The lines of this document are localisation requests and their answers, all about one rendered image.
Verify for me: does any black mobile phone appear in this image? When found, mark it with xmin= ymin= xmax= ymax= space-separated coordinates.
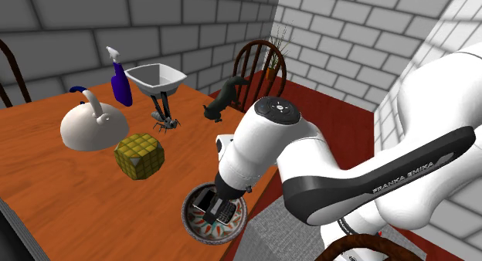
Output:
xmin=192 ymin=187 xmax=238 ymax=226

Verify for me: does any patterned round bowl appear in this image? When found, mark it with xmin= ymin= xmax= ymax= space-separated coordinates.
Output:
xmin=182 ymin=181 xmax=249 ymax=246

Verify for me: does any black cat figure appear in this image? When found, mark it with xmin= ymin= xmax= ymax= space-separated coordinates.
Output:
xmin=202 ymin=76 xmax=249 ymax=124

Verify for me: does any grey insect figure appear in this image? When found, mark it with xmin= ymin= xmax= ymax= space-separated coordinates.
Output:
xmin=150 ymin=91 xmax=182 ymax=134

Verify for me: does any yellow puzzle cube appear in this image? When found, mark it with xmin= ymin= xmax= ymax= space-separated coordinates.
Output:
xmin=114 ymin=133 xmax=166 ymax=181

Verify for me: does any potted green plant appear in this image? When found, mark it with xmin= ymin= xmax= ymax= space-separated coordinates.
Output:
xmin=264 ymin=23 xmax=294 ymax=83

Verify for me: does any white square bowl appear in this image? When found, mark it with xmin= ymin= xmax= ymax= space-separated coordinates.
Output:
xmin=124 ymin=63 xmax=188 ymax=100

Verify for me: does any dark wooden chair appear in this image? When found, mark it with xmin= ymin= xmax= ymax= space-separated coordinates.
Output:
xmin=0 ymin=39 xmax=33 ymax=110
xmin=232 ymin=39 xmax=288 ymax=114
xmin=324 ymin=233 xmax=426 ymax=261

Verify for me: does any blue spray bottle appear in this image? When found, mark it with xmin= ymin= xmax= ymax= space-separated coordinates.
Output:
xmin=106 ymin=46 xmax=134 ymax=107

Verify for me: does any orange wooden table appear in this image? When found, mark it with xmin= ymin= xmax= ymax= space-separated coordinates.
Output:
xmin=0 ymin=78 xmax=280 ymax=261

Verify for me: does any white kettle with blue handle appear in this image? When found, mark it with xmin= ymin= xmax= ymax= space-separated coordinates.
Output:
xmin=59 ymin=86 xmax=131 ymax=153

